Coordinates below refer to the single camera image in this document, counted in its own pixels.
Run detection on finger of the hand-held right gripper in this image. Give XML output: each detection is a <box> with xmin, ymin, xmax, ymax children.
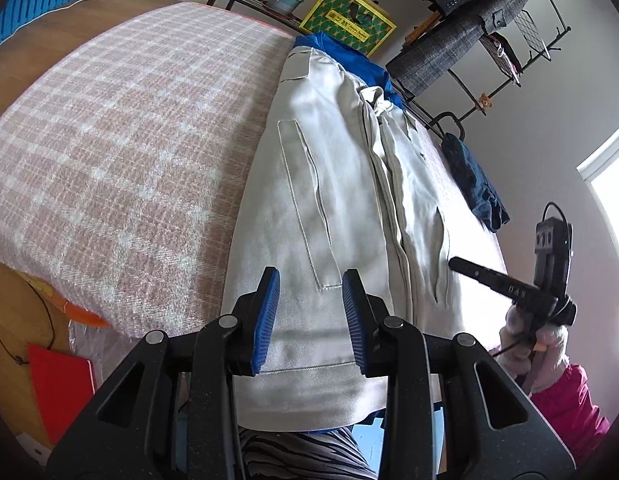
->
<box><xmin>449</xmin><ymin>256</ymin><xmax>540</xmax><ymax>306</ymax></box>

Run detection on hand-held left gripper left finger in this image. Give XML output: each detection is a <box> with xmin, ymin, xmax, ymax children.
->
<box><xmin>46</xmin><ymin>266</ymin><xmax>281</xmax><ymax>471</ymax></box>

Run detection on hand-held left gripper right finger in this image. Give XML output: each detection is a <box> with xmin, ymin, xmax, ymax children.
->
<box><xmin>342</xmin><ymin>269</ymin><xmax>575</xmax><ymax>476</ymax></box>

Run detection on white and blue work jacket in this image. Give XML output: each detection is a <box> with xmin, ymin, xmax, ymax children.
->
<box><xmin>222</xmin><ymin>32</ymin><xmax>510</xmax><ymax>433</ymax></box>

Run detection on person's right forearm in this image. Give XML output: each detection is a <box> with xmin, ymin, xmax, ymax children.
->
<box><xmin>532</xmin><ymin>365</ymin><xmax>613</xmax><ymax>466</ymax></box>

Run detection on navy blue folded clothes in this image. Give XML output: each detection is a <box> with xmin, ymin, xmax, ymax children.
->
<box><xmin>442</xmin><ymin>132</ymin><xmax>511</xmax><ymax>233</ymax></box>

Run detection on person's right hand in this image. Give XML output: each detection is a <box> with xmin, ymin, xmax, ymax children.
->
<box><xmin>499</xmin><ymin>305</ymin><xmax>570</xmax><ymax>393</ymax></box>

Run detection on white framed window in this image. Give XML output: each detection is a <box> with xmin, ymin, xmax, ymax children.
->
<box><xmin>577</xmin><ymin>120</ymin><xmax>619</xmax><ymax>321</ymax></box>

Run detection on zebra striped pants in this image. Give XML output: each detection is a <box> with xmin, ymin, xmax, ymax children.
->
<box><xmin>239</xmin><ymin>427</ymin><xmax>370</xmax><ymax>480</ymax></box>

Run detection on clear plastic sheet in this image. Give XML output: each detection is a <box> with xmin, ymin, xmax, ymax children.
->
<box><xmin>69</xmin><ymin>320</ymin><xmax>140</xmax><ymax>361</ymax></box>

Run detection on orange sheet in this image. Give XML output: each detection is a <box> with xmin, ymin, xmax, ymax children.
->
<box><xmin>14</xmin><ymin>270</ymin><xmax>112</xmax><ymax>328</ymax></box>

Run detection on red folder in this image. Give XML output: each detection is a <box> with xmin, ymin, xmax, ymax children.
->
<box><xmin>28</xmin><ymin>344</ymin><xmax>97</xmax><ymax>446</ymax></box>

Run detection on pink plaid bed blanket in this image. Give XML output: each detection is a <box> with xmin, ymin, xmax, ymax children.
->
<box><xmin>0</xmin><ymin>1</ymin><xmax>510</xmax><ymax>341</ymax></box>

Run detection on grey plaid coat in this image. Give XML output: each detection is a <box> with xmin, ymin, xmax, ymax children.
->
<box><xmin>386</xmin><ymin>0</ymin><xmax>540</xmax><ymax>96</ymax></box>

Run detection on brown wooden board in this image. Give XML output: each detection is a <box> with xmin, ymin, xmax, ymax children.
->
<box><xmin>407</xmin><ymin>12</ymin><xmax>440</xmax><ymax>43</ymax></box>

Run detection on yellow and green bag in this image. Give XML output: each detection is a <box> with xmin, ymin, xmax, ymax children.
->
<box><xmin>299</xmin><ymin>0</ymin><xmax>397</xmax><ymax>57</ymax></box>

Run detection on blue slatted plastic crate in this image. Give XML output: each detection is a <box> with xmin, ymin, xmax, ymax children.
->
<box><xmin>0</xmin><ymin>0</ymin><xmax>121</xmax><ymax>53</ymax></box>

